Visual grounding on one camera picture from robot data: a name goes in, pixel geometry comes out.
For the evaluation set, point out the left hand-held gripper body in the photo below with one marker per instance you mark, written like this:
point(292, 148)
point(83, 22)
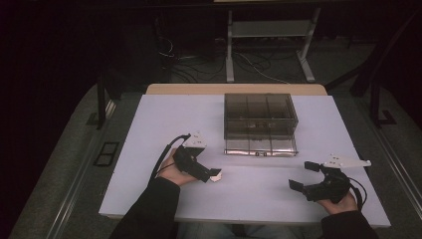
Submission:
point(189, 159)

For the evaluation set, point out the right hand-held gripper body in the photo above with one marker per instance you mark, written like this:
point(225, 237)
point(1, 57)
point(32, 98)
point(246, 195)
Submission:
point(331, 187)

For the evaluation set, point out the small silver ornament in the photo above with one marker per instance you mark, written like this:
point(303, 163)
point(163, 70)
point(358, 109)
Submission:
point(217, 177)

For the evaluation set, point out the smoky transparent drawer organizer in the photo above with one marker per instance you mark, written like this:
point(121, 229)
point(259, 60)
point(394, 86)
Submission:
point(229, 109)

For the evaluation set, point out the person's right hand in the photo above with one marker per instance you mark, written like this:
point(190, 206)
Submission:
point(341, 205)

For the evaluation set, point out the person's left hand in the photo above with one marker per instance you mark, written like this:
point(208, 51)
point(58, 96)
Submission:
point(172, 174)

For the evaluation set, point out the person's legs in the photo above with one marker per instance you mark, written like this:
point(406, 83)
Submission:
point(212, 232)

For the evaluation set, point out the light wooden table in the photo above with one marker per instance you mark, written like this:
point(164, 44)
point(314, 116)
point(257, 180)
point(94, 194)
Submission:
point(232, 89)

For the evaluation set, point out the dark metal stand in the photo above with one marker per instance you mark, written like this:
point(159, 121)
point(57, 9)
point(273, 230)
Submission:
point(101, 99)
point(376, 99)

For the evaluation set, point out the grey metal stand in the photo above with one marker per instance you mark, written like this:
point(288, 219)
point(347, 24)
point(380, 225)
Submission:
point(270, 29)

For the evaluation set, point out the black floor socket frame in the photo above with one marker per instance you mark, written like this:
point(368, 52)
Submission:
point(106, 154)

